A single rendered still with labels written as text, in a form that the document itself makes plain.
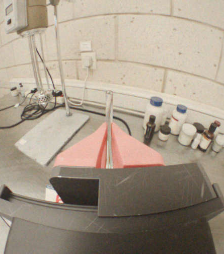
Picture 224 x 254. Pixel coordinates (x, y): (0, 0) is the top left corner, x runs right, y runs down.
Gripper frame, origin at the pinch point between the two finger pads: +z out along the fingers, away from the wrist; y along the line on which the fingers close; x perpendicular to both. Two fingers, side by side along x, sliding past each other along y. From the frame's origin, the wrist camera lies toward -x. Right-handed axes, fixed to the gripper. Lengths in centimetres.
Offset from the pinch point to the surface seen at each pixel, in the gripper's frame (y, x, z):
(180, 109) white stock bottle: -26.2, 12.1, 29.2
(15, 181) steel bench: 29.7, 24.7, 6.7
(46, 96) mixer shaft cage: 21.1, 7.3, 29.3
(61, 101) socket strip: 26, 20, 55
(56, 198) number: 13.0, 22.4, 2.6
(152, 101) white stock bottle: -15.4, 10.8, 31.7
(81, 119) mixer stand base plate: 12.1, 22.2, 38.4
